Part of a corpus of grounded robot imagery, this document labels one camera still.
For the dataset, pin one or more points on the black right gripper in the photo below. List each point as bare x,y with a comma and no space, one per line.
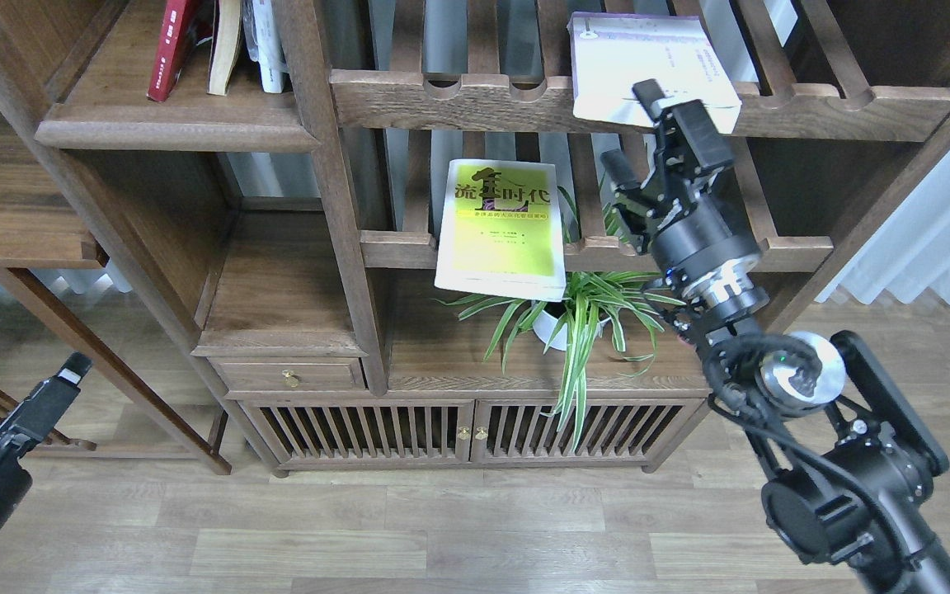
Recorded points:
703,260

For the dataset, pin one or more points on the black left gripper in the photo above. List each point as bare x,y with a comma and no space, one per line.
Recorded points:
30,423

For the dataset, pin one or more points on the white purple cover book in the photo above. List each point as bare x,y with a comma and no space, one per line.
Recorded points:
611,52

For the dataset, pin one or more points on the red cover book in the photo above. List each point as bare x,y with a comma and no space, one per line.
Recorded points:
185,24

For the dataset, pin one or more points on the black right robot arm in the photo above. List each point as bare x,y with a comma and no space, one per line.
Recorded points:
847,458

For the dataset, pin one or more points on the green spider plant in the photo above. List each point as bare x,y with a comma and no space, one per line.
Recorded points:
590,298

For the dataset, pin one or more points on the yellow green cover book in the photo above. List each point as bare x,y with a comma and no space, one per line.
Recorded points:
501,232

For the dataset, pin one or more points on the white plant pot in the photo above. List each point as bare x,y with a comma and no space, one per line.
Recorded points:
547,328

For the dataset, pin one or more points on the brass drawer knob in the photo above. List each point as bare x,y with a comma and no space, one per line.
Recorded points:
290,379

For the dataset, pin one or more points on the dark wooden bookshelf unit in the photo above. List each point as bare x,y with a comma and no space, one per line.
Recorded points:
292,232

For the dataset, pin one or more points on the upright cream paged book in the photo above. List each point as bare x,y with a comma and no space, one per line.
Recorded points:
225,46

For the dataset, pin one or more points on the upright white book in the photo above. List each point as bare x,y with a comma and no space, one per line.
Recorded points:
269,49

